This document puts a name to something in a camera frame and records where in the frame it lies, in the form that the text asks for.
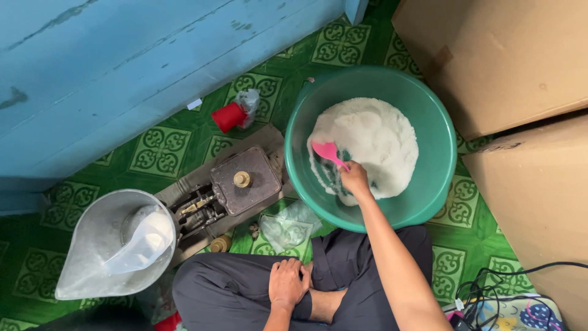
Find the red thread spool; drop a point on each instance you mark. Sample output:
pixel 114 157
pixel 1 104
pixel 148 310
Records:
pixel 227 117

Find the colourful patterned bag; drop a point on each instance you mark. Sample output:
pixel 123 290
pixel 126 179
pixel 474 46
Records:
pixel 519 315

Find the crumpled clear plastic bag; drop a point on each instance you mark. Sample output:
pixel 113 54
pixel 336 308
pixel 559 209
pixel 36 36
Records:
pixel 250 103

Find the old metal balance scale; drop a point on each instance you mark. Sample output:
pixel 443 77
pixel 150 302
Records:
pixel 248 193

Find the large cardboard box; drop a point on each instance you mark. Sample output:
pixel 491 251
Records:
pixel 537 202
pixel 500 59

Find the green plastic basin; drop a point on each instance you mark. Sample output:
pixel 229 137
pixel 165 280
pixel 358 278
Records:
pixel 432 138

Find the white paper scrap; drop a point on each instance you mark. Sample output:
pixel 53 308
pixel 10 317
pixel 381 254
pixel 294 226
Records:
pixel 194 104

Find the person's left hand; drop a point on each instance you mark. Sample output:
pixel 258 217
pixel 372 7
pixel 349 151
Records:
pixel 285 285

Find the person's dark trousers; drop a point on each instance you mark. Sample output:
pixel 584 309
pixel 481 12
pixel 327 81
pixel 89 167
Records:
pixel 229 285

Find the clear bag of sugar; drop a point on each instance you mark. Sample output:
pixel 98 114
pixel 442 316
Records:
pixel 147 241

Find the pink plastic spoon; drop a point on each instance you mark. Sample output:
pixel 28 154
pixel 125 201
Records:
pixel 325 150

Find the metal scale pan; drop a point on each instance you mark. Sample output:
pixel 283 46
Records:
pixel 92 248

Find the person's right hand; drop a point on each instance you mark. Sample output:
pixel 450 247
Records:
pixel 356 180

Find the red plastic packet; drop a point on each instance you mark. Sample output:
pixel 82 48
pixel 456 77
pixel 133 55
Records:
pixel 169 322

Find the pile of clear plastic bags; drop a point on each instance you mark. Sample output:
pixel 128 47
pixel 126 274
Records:
pixel 287 227

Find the heap of white sugar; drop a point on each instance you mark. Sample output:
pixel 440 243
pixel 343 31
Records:
pixel 376 133

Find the person's right fingers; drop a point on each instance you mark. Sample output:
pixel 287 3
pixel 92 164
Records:
pixel 345 173

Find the small brass scale weight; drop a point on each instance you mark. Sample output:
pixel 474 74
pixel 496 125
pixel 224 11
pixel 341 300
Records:
pixel 254 230

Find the blue wooden post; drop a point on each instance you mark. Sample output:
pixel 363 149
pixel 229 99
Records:
pixel 356 10

